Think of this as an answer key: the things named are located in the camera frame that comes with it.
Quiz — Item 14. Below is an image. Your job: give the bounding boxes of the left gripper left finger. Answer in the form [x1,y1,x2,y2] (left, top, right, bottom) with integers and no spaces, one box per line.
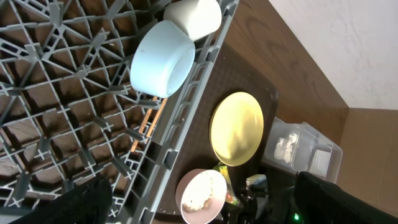
[11,176,113,224]

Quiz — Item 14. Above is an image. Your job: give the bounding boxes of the dark brown serving tray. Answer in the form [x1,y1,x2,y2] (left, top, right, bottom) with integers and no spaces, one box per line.
[157,45,278,214]

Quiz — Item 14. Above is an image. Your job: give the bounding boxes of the wooden chopstick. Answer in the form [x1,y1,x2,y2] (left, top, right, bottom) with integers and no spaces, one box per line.
[131,108,153,152]
[146,98,167,137]

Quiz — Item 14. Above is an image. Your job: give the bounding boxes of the green yellow snack wrapper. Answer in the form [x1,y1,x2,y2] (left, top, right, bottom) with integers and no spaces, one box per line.
[213,162,240,206]

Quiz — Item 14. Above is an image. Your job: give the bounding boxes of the grey plastic dishwasher rack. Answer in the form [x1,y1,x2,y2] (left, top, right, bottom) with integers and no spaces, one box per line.
[1,0,238,223]

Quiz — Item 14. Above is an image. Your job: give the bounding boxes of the white cup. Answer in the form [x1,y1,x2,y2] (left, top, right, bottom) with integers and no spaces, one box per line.
[163,0,222,41]

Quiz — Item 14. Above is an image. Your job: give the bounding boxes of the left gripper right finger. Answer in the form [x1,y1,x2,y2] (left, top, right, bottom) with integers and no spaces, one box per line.
[294,172,397,224]

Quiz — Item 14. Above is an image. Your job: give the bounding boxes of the yellow plate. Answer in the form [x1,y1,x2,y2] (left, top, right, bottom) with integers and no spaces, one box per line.
[209,91,264,166]

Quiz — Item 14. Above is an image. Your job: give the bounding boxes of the white tissue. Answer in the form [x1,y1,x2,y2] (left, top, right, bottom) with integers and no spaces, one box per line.
[274,133,298,163]

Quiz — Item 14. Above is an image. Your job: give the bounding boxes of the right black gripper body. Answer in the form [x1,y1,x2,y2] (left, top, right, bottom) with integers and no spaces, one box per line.
[222,174,294,224]

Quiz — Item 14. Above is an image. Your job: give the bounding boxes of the white bowl with food residue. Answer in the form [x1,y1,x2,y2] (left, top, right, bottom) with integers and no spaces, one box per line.
[175,169,227,224]

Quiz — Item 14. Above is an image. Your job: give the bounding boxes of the clear plastic bin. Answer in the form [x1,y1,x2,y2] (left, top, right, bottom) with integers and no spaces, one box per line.
[262,118,343,183]

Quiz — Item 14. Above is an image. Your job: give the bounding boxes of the light blue bowl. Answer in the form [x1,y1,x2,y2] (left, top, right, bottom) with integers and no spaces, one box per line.
[129,20,195,98]

